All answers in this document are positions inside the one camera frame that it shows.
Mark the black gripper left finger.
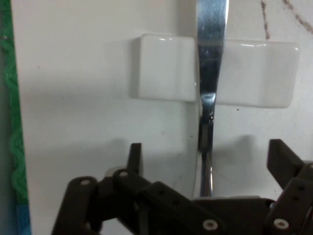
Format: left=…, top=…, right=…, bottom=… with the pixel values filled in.
left=50, top=142, right=226, bottom=235

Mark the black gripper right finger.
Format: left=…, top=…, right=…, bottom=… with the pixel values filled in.
left=265, top=139, right=313, bottom=235

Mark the silver table knife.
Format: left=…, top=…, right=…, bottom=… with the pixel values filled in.
left=194, top=0, right=231, bottom=198

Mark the blue foam mat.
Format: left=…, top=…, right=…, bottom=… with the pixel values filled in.
left=15, top=202, right=33, bottom=235

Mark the white ceramic cutlery rest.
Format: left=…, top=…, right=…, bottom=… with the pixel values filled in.
left=129, top=33, right=300, bottom=109

